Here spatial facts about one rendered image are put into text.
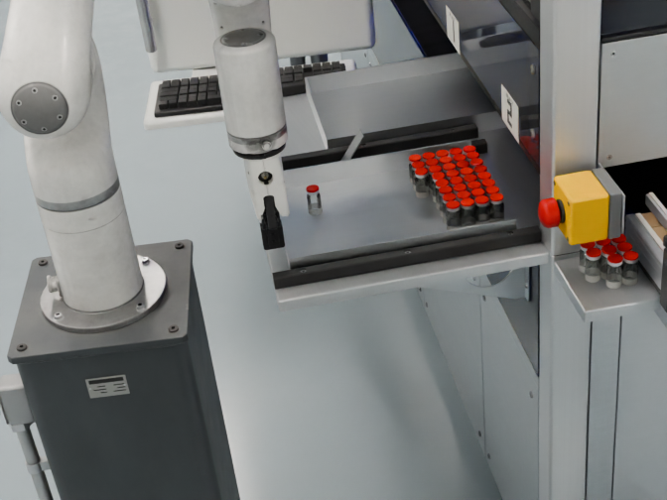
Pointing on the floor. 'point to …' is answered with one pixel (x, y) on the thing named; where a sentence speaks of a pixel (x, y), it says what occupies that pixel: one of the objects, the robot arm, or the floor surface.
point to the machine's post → (556, 121)
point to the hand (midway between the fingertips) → (272, 234)
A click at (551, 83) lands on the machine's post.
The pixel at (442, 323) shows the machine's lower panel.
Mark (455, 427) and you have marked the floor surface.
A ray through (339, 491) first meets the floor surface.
